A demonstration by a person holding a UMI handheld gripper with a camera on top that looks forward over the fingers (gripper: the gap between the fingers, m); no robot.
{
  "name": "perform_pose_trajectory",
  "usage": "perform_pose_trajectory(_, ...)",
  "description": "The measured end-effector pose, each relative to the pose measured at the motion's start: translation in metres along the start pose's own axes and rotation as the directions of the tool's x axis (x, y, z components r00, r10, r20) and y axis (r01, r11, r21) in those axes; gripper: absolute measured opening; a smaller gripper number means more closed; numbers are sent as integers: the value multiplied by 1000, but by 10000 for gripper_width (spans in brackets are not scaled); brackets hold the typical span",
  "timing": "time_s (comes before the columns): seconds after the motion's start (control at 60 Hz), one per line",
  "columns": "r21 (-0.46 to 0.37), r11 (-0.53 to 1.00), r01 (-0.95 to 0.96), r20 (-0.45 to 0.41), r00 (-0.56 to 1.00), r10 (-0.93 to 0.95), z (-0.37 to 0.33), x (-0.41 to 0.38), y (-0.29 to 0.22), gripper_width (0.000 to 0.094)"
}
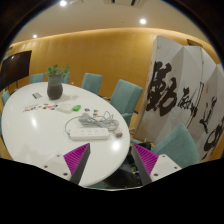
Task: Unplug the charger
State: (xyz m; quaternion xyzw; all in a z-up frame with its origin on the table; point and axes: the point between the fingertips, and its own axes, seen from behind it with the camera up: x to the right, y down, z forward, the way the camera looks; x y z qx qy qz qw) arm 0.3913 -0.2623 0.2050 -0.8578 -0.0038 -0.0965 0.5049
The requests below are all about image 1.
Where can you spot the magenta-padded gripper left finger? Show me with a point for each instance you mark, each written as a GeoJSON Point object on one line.
{"type": "Point", "coordinates": [75, 160]}

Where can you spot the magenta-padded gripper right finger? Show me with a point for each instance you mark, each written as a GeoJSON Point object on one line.
{"type": "Point", "coordinates": [149, 161]}

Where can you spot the white power strip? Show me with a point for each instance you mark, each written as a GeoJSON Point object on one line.
{"type": "Point", "coordinates": [88, 134]}

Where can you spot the teal upholstered chair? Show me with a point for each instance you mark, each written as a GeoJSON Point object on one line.
{"type": "Point", "coordinates": [180, 143]}

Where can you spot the round colourful badge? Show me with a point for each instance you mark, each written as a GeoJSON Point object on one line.
{"type": "Point", "coordinates": [95, 115]}
{"type": "Point", "coordinates": [86, 114]}
{"type": "Point", "coordinates": [87, 109]}
{"type": "Point", "coordinates": [96, 111]}

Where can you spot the small green packet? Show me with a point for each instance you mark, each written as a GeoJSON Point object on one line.
{"type": "Point", "coordinates": [76, 108]}

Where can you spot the flat white box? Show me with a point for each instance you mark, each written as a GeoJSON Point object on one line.
{"type": "Point", "coordinates": [65, 107]}

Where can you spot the small colourful stickers row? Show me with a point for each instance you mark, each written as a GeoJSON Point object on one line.
{"type": "Point", "coordinates": [41, 107]}

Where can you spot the teal chairs group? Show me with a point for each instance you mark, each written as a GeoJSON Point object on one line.
{"type": "Point", "coordinates": [125, 96]}

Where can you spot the potted plant in dark vase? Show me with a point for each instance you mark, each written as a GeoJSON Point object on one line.
{"type": "Point", "coordinates": [54, 89]}

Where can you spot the small grey card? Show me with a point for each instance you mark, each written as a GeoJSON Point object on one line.
{"type": "Point", "coordinates": [37, 95]}

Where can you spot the calligraphy folding screen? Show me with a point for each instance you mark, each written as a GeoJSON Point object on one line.
{"type": "Point", "coordinates": [180, 90]}

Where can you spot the ceiling lights group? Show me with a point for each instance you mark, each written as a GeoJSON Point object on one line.
{"type": "Point", "coordinates": [143, 21]}

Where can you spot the black wall television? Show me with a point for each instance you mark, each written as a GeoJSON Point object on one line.
{"type": "Point", "coordinates": [15, 68]}

